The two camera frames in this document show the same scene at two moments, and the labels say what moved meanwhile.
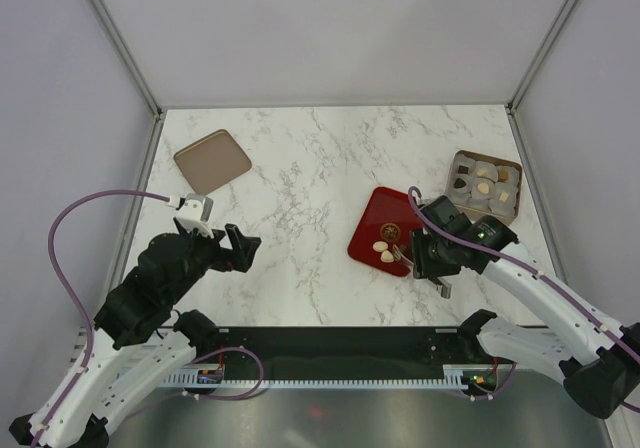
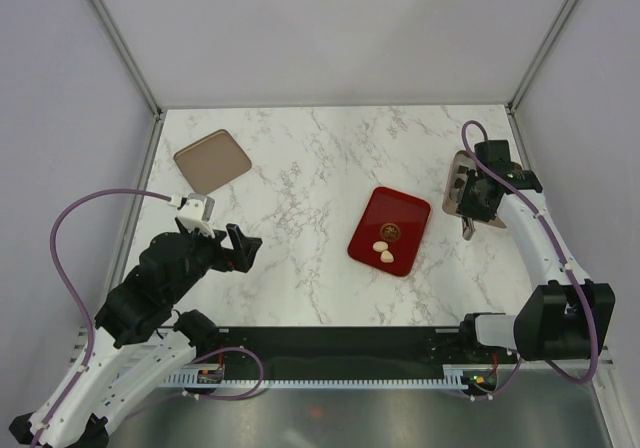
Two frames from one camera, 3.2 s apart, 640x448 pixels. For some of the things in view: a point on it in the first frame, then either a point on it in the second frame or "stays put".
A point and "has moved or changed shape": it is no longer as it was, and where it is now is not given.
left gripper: [240, 256] stays put
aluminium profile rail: [79, 346] stays put
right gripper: [422, 264] to [466, 208]
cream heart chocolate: [386, 256] stays put
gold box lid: [213, 161] stays put
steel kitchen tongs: [444, 287] has moved or changed shape
